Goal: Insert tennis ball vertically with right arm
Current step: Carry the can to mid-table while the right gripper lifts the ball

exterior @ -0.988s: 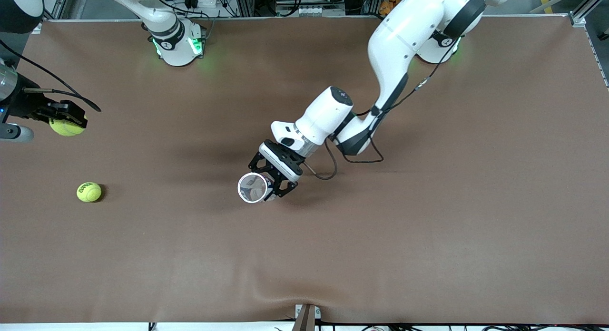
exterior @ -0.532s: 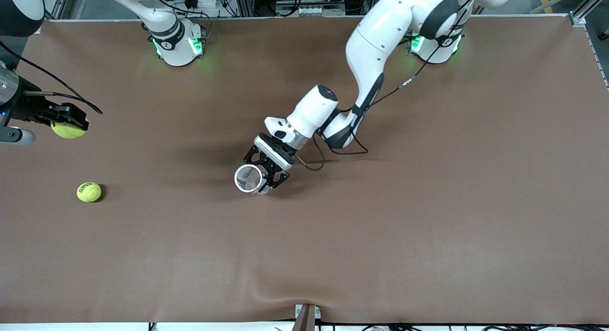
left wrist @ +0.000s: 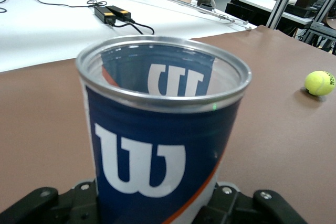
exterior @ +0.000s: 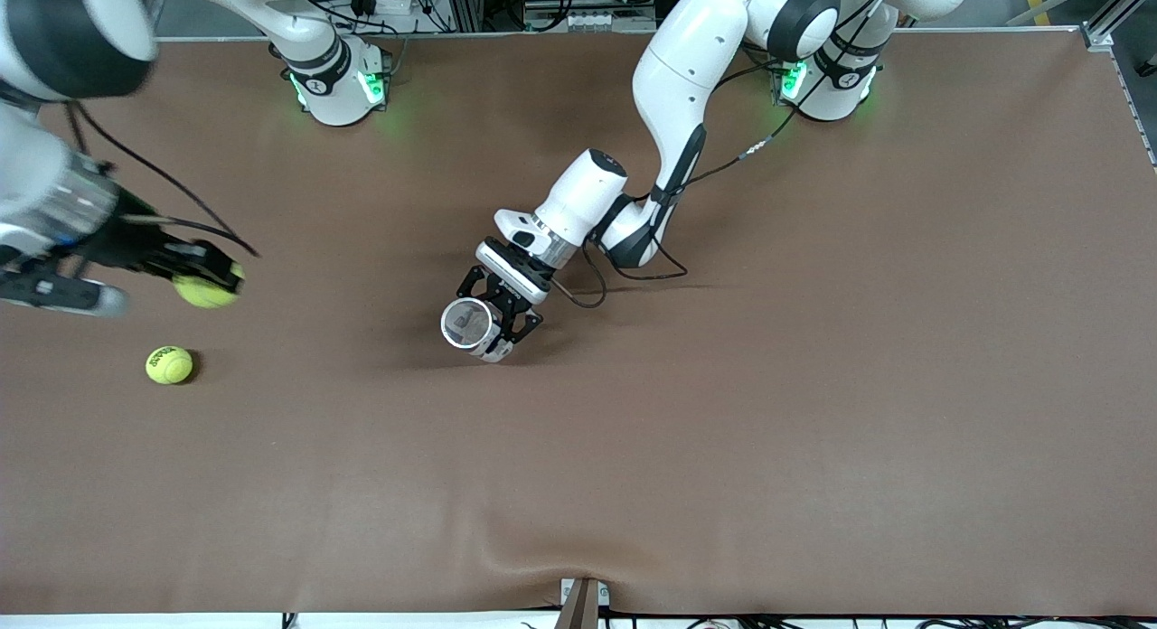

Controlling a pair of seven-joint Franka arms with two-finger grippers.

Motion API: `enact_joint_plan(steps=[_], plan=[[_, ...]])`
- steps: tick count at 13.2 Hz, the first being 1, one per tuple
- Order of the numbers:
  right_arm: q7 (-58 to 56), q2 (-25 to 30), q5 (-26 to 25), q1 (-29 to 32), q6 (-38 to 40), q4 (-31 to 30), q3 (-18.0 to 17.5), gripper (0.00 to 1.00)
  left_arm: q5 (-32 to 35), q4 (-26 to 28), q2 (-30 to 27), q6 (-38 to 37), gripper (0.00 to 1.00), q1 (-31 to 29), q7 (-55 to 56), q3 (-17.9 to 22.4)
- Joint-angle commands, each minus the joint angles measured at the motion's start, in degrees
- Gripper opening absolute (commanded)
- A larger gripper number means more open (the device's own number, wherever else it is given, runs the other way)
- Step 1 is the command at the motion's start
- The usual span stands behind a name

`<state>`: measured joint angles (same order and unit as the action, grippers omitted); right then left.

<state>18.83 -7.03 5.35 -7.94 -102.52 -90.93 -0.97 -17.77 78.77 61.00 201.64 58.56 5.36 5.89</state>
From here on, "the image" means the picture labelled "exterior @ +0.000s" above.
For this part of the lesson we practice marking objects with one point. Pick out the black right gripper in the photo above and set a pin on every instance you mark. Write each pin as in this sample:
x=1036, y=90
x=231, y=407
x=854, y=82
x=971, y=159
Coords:
x=126, y=242

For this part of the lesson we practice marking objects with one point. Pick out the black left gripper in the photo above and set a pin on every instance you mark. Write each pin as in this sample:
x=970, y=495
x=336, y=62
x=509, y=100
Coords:
x=507, y=297

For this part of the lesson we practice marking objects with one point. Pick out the blue white tennis ball can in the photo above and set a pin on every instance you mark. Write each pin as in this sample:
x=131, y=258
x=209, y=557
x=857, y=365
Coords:
x=468, y=323

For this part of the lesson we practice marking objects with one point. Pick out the yellow-green tennis ball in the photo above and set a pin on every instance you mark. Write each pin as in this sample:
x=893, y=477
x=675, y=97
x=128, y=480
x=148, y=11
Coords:
x=206, y=296
x=169, y=365

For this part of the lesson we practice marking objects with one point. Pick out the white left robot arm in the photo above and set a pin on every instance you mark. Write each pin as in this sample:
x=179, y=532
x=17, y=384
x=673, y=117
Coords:
x=678, y=78

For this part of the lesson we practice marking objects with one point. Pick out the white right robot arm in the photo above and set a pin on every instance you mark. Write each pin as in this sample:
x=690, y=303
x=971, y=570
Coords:
x=330, y=100

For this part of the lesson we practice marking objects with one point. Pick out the brown table mat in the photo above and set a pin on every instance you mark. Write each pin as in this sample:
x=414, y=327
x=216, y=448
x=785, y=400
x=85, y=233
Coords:
x=723, y=412

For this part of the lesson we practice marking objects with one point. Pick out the white power strip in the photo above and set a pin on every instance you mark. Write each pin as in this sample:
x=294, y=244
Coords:
x=606, y=21

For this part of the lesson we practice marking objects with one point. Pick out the aluminium frame post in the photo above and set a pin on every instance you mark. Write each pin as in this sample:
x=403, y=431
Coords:
x=465, y=5

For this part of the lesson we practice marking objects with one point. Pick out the aluminium profile bracket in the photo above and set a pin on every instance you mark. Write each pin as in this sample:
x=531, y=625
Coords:
x=583, y=604

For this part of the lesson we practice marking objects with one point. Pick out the aluminium side rail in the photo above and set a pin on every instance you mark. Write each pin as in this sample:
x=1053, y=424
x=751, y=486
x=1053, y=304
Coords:
x=1137, y=114

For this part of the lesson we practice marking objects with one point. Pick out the aluminium frame corner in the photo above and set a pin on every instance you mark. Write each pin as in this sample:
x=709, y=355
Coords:
x=1116, y=14

